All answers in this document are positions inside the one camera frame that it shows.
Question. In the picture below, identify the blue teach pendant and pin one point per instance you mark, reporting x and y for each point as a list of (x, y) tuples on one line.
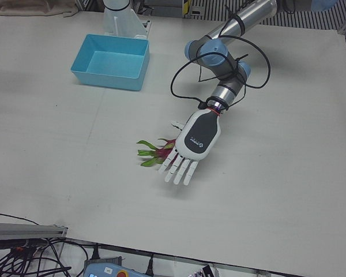
[(109, 268)]

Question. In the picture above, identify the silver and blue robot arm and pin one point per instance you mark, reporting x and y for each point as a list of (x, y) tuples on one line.
[(236, 26)]

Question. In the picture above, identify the black and white packet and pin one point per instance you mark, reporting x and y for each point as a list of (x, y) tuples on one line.
[(203, 271)]

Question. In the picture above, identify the yellow and black post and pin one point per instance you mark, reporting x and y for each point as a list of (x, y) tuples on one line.
[(186, 6)]

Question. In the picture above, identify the beige cloth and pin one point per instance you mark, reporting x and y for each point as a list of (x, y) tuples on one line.
[(29, 7)]

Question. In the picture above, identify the light blue plastic bin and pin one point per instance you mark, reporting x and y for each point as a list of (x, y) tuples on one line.
[(111, 62)]

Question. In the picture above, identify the black power strip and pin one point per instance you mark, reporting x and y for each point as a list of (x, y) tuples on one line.
[(10, 245)]

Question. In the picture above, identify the pink dragon fruit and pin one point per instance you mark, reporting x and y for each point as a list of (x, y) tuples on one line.
[(162, 152)]

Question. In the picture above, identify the white and grey robot hand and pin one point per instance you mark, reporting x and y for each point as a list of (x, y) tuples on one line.
[(198, 134)]

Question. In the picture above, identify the aluminium frame rail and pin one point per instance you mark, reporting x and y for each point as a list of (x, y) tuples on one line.
[(26, 231)]

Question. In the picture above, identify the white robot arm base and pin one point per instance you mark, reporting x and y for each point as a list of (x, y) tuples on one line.
[(124, 18)]

